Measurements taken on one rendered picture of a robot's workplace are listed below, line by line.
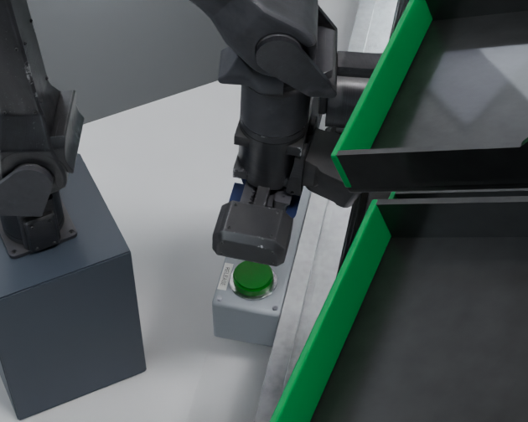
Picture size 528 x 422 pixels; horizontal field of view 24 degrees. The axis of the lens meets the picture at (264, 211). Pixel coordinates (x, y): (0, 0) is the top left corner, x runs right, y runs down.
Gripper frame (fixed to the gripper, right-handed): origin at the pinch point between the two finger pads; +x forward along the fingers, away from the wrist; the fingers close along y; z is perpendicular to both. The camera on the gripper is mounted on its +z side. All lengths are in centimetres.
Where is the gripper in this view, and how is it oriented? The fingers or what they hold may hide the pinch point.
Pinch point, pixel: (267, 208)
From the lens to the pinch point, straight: 110.4
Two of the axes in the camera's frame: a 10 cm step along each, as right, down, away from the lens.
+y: 2.1, -7.4, 6.4
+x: -0.4, 6.4, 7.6
